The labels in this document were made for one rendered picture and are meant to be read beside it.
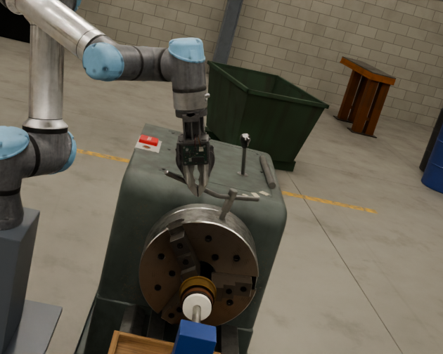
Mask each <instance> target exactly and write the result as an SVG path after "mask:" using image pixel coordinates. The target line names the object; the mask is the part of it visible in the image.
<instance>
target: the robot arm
mask: <svg viewBox="0 0 443 354"><path fill-rule="evenodd" d="M81 1H82V0H0V2H1V3H2V4H3V5H4V6H5V7H7V9H8V10H10V11H11V12H13V13H15V14H18V15H24V17H25V18H26V19H27V21H28V22H29V23H30V83H29V117H28V119H27V120H26V121H25V122H23V129H20V128H17V127H14V126H9V127H7V126H0V230H8V229H12V228H16V227H18V226H19V225H20V224H21V223H22V221H23V215H24V211H23V204H22V200H21V196H20V188H21V184H22V179H23V178H29V177H34V176H43V175H47V174H48V175H52V174H56V173H58V172H62V171H65V170H67V169H68V168H69V167H70V166H71V165H72V163H73V162H74V160H75V157H76V153H77V145H76V142H75V140H73V138H74V137H73V135H72V134H71V133H70V132H69V131H68V125H67V124H66V123H65V122H64V121H63V73H64V48H66V49H67V50H69V51H70V52H71V53H73V54H74V55H75V56H77V57H78V58H79V59H80V60H82V64H83V68H84V69H85V71H86V73H87V75H88V76H89V77H91V78H92V79H96V80H101V81H166V82H171V83H172V94H173V102H174V109H175V113H176V117H178V118H182V122H183V130H184V133H183V134H181V135H180V136H178V138H177V142H176V149H175V150H176V165H177V166H178V168H179V170H180V172H181V173H182V174H183V177H184V180H185V182H186V184H187V186H188V188H189V190H190V191H191V192H192V193H193V194H194V195H195V196H196V197H200V196H201V195H202V194H203V192H204V190H205V188H206V186H207V182H208V180H209V178H210V173H211V171H212V168H213V166H214V146H213V145H210V142H209V140H210V137H209V134H207V132H206V133H205V123H204V116H206V115H207V99H206V98H209V97H210V94H209V93H206V92H207V87H206V75H205V56H204V49H203V42H202V41H201V40H200V39H199V38H179V39H172V40H171V41H170V42H169V48H159V47H147V46H129V45H121V44H118V43H116V42H115V41H113V40H112V39H111V38H110V37H108V36H106V35H105V34H104V33H102V31H100V30H99V29H97V28H96V27H94V26H93V25H92V24H91V23H89V22H88V21H86V20H85V19H84V18H82V17H81V16H80V15H78V14H77V13H75V11H76V10H77V9H78V6H80V4H81ZM194 165H198V170H199V172H200V175H199V177H198V181H199V185H198V186H197V185H196V184H195V176H194V175H193V171H194V168H195V166H194Z"/></svg>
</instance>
